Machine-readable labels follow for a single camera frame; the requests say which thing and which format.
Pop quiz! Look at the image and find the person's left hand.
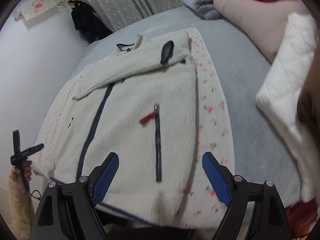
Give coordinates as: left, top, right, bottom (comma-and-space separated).
10, 160, 32, 182

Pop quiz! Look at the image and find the grey bed sheet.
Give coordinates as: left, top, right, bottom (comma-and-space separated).
65, 6, 303, 228

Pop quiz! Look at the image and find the black hanging coat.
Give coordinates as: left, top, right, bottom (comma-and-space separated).
67, 0, 113, 44

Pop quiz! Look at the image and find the light blue folded blanket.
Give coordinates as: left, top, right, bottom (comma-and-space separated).
181, 0, 222, 21

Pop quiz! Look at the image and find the pink folded blanket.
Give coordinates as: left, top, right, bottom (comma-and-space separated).
213, 0, 310, 62

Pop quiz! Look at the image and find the cherry print white blanket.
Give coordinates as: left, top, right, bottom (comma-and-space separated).
32, 27, 235, 229

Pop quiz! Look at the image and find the brown folded garment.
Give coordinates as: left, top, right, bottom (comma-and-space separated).
296, 55, 320, 140

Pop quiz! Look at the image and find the white quilted folded garment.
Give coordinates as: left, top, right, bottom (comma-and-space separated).
255, 12, 319, 202

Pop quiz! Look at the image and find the beige fleece sleeve forearm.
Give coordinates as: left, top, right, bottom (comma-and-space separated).
8, 168, 34, 239

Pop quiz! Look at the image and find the white fleece zip jacket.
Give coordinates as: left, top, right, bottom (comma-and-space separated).
47, 30, 196, 225

